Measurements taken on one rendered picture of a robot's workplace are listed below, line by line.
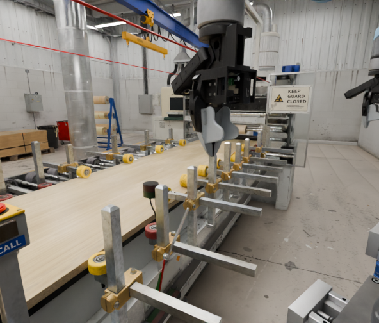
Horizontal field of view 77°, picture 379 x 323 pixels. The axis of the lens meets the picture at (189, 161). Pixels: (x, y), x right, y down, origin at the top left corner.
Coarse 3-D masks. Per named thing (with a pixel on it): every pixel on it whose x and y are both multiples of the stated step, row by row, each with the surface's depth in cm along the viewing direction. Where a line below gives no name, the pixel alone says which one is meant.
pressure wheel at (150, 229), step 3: (147, 225) 100; (150, 225) 100; (153, 225) 100; (147, 228) 97; (150, 228) 98; (153, 228) 98; (147, 231) 96; (150, 231) 95; (153, 231) 95; (147, 234) 96; (150, 234) 95; (153, 234) 95; (156, 234) 95; (147, 237) 96; (150, 237) 96; (153, 237) 95; (156, 237) 96
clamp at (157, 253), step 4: (172, 236) 98; (172, 240) 95; (176, 240) 97; (156, 244) 93; (168, 244) 93; (156, 248) 91; (160, 248) 90; (164, 248) 90; (168, 248) 92; (152, 252) 90; (156, 252) 90; (160, 252) 89; (164, 252) 90; (172, 252) 95; (152, 256) 91; (156, 256) 90; (160, 256) 89; (156, 260) 90; (160, 260) 89
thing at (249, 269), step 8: (152, 240) 98; (176, 248) 94; (184, 248) 92; (192, 248) 92; (192, 256) 91; (200, 256) 89; (208, 256) 88; (216, 256) 87; (224, 256) 87; (216, 264) 87; (224, 264) 85; (232, 264) 84; (240, 264) 83; (248, 264) 83; (240, 272) 83; (248, 272) 81; (256, 272) 83
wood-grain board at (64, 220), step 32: (160, 160) 215; (192, 160) 215; (32, 192) 138; (64, 192) 138; (96, 192) 138; (128, 192) 138; (32, 224) 102; (64, 224) 102; (96, 224) 102; (128, 224) 102; (32, 256) 81; (64, 256) 81; (32, 288) 67
